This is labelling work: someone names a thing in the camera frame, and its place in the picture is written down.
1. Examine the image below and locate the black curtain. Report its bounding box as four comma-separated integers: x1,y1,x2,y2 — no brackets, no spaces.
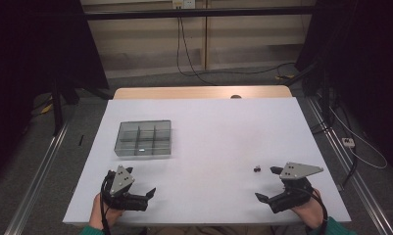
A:
294,0,393,167
0,0,110,187

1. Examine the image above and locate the black cable from wall socket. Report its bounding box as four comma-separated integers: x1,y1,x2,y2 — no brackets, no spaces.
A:
175,17,297,86

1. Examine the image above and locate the person's right hand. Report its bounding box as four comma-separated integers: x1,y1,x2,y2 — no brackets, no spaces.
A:
290,188,326,230

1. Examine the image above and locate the light wooden table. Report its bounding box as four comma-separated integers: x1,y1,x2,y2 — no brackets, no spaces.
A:
113,85,293,100

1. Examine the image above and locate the white wall socket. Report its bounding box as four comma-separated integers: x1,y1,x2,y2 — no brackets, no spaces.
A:
172,0,197,10

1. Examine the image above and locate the black power strip cable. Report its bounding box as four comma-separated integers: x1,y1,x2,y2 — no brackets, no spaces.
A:
342,145,360,188

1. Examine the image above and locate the person's left hand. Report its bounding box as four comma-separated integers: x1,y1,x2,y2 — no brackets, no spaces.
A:
88,192,125,231

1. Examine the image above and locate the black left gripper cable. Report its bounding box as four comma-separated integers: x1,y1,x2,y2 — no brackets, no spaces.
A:
99,169,118,235

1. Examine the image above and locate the silver metal floor rail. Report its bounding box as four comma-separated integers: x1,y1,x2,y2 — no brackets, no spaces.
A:
3,118,72,235
306,97,393,235

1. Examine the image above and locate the white floor cable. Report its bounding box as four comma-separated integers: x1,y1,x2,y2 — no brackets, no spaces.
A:
327,106,389,170

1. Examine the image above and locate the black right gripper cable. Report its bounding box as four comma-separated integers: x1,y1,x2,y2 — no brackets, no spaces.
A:
298,186,329,235

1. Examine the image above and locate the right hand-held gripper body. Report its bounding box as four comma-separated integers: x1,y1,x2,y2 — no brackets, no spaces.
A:
267,162,324,214

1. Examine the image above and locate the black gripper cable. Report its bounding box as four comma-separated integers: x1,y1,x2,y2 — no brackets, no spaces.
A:
298,186,329,235
99,169,118,235

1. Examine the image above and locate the black horizontal metal bar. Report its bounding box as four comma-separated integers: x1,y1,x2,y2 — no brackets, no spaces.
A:
83,5,317,22

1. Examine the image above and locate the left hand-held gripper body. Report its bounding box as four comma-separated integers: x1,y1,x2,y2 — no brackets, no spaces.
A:
100,164,150,212

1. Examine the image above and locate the clear grey plastic compartment box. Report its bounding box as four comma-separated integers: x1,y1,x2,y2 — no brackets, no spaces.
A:
114,119,172,158

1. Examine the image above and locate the black metal stand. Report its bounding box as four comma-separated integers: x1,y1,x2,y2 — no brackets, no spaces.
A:
291,60,337,129
50,76,81,137

